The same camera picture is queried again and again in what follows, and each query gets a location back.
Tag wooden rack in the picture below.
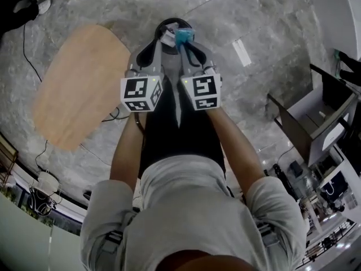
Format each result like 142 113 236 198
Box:
0 134 19 191

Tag black power cable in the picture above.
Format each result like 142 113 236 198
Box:
101 107 130 123

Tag thin black cable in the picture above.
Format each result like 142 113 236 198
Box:
22 23 43 83

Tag black mesh waste bin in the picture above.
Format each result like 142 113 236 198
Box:
153 18 195 55

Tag white round floor device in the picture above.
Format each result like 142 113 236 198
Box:
37 171 59 196

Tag brown wooden cabinet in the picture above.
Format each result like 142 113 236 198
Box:
266 63 359 168

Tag person's grey shirt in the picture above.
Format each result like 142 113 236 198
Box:
80 155 308 271

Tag white table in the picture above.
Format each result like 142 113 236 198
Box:
309 0 361 62

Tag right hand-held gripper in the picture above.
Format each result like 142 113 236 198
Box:
179 40 223 112

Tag grey harness strap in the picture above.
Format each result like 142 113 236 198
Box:
255 220 280 248
100 212 138 253

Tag blue wrapper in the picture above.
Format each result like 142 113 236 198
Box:
174 28 196 53

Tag person's right forearm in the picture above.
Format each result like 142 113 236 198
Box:
207 108 262 200

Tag black framed monitor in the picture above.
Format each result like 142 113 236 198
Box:
321 121 349 152

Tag person's left forearm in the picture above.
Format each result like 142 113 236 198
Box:
109 111 147 193

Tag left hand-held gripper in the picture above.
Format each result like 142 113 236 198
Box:
120 41 165 113

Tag person's black trousers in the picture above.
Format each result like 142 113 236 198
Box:
138 75 226 180

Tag oval wooden table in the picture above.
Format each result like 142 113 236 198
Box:
30 24 132 152

